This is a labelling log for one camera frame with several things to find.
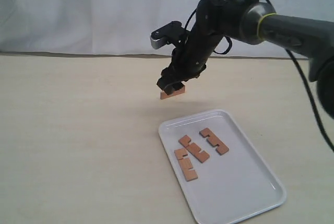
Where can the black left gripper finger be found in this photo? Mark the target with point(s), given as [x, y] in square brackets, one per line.
[178, 88]

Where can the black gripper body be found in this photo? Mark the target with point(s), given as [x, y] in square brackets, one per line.
[191, 59]

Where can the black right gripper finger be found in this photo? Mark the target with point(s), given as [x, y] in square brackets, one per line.
[165, 82]

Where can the notched wooden plank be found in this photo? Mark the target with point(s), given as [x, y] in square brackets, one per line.
[214, 141]
[194, 149]
[185, 164]
[164, 95]

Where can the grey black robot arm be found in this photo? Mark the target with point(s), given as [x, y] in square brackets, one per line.
[251, 22]

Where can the white backdrop cloth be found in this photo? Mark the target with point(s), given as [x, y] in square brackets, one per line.
[113, 27]

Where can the white plastic tray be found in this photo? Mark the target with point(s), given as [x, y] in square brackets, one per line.
[231, 187]

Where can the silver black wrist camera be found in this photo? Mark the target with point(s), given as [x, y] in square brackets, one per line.
[172, 33]

